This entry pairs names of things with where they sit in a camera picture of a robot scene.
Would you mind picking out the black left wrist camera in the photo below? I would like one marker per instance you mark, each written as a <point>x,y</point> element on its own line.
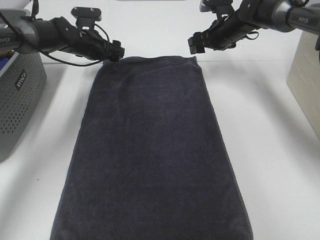
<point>86,16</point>

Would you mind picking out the blue cloth in basket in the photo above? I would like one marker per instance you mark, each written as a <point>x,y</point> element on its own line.
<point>5,64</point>

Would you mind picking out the grey perforated plastic basket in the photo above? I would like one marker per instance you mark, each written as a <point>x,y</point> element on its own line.
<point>21,87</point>

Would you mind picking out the beige fabric storage box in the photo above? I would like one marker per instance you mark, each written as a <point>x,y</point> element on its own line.
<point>304,79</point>

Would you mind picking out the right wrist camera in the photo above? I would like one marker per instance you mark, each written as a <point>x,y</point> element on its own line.
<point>222,8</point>

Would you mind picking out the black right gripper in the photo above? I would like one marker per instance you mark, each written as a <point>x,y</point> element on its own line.
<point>226,32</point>

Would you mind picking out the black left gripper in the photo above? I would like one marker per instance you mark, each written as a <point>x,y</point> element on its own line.
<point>83,40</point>

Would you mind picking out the dark grey towel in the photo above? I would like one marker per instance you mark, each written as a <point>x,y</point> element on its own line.
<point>149,161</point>

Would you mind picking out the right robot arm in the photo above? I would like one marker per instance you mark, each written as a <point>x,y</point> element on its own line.
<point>287,15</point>

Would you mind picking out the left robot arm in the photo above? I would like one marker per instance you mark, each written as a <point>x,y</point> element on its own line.
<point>57,35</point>

